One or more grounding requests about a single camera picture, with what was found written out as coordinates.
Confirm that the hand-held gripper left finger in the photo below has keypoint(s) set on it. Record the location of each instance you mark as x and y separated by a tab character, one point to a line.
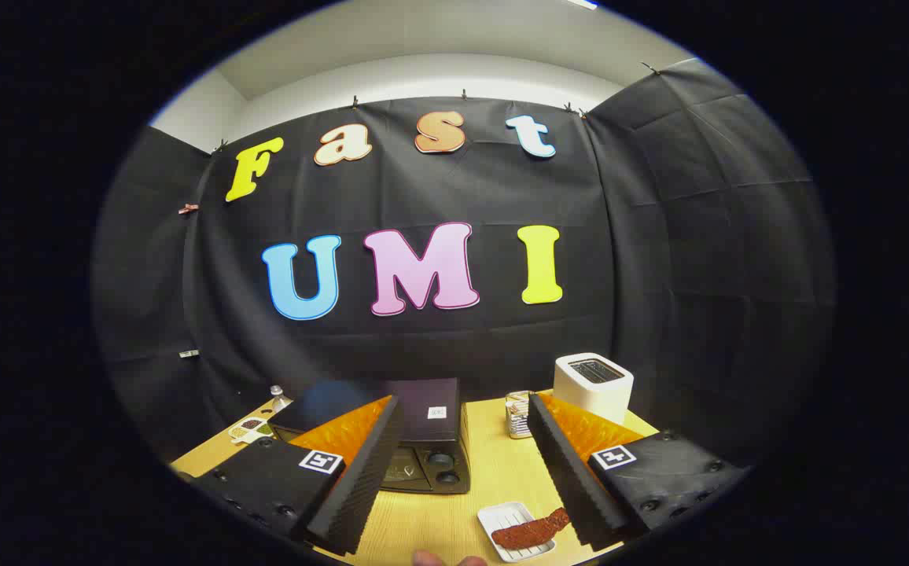
360	479

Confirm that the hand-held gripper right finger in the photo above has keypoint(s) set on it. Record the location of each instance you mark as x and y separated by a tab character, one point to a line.
572	479

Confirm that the red-brown meat slice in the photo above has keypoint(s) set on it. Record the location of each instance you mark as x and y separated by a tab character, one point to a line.
525	534

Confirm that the black toaster oven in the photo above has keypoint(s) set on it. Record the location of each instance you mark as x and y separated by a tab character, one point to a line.
431	409

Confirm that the white slot toaster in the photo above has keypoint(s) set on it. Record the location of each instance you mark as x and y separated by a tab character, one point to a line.
592	393

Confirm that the white plastic tray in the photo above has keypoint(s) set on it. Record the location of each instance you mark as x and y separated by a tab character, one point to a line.
502	519

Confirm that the black backdrop cloth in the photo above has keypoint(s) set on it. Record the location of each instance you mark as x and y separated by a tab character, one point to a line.
423	196

